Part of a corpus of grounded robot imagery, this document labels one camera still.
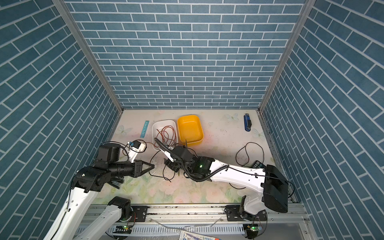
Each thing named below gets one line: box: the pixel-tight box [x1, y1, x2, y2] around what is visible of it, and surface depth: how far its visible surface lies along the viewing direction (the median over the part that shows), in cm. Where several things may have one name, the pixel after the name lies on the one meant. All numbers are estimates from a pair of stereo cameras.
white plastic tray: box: [152, 119, 178, 150], surface depth 107 cm
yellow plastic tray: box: [177, 115, 204, 146], surface depth 109 cm
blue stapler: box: [243, 113, 252, 132], surface depth 110 cm
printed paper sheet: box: [179, 230, 222, 240], surface depth 68 cm
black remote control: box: [250, 160, 267, 169], surface depth 93 cm
